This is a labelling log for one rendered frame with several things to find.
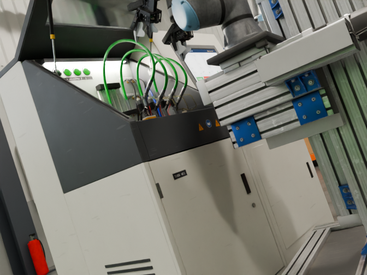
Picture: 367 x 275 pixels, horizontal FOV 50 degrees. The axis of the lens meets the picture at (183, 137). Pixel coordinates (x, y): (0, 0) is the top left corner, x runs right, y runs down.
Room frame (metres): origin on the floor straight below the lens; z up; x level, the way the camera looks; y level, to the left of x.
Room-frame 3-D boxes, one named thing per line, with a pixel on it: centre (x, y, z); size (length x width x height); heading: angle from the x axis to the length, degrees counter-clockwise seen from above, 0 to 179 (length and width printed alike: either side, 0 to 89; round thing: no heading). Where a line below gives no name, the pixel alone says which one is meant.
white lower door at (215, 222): (1.75, -0.05, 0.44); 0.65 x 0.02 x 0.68; 140
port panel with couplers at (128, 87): (2.27, 0.19, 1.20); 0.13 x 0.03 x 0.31; 140
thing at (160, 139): (1.76, -0.04, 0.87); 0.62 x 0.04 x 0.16; 140
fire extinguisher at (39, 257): (5.10, 2.24, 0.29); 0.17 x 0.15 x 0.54; 150
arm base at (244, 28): (1.35, -0.31, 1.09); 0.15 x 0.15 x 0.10
